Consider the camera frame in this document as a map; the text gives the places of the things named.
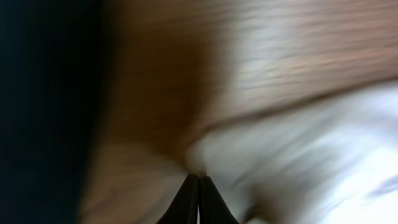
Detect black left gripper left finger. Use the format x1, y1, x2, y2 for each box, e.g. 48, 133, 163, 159
157, 174, 200, 224

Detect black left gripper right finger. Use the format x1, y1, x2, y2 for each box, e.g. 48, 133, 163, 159
198, 176, 239, 224

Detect beige khaki shorts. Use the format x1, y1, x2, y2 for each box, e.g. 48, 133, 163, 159
80, 82, 397, 223

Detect black garment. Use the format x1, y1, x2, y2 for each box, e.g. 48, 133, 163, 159
1, 0, 104, 223

